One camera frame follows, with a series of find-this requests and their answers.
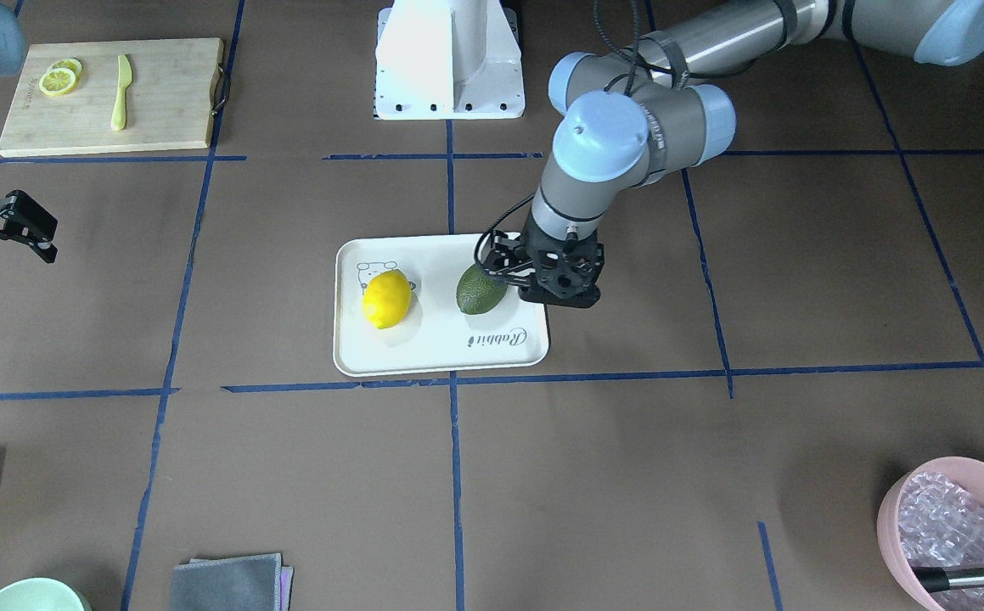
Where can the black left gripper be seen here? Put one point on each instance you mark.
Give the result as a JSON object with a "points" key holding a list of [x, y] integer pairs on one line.
{"points": [[508, 257]]}

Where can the green avocado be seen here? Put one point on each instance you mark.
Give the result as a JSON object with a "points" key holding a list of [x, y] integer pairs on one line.
{"points": [[478, 293]]}

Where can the yellow lemon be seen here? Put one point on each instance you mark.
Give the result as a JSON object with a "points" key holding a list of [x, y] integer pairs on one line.
{"points": [[387, 299]]}

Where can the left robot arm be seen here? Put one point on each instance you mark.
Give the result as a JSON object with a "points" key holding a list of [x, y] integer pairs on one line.
{"points": [[644, 110]]}

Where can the cream rabbit tray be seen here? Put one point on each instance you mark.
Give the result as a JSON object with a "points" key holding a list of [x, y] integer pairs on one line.
{"points": [[434, 336]]}

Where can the lemon slice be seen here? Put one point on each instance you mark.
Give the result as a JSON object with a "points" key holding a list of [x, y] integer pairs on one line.
{"points": [[72, 64], [58, 81]]}

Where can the yellow plastic knife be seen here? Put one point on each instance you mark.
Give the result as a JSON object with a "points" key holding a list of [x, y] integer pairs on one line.
{"points": [[124, 79]]}

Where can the wooden cutting board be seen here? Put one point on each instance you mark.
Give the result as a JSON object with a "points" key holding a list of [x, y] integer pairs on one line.
{"points": [[169, 104]]}

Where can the light green bowl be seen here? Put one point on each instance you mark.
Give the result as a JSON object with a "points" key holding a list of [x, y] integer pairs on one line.
{"points": [[41, 594]]}

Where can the grey folded cloth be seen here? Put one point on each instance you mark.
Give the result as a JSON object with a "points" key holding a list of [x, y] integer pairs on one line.
{"points": [[257, 582]]}

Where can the bubble wrap in bowl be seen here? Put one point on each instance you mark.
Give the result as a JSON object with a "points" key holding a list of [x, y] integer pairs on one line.
{"points": [[940, 523]]}

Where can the pink bowl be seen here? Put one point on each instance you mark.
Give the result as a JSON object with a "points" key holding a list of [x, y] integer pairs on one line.
{"points": [[968, 473]]}

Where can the left arm camera bracket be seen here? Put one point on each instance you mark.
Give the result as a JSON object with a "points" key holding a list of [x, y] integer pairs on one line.
{"points": [[562, 276]]}

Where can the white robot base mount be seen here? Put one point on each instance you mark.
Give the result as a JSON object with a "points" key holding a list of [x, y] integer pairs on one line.
{"points": [[448, 61]]}

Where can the black handled tool in bowl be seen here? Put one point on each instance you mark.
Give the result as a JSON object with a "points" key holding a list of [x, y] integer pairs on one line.
{"points": [[938, 578]]}

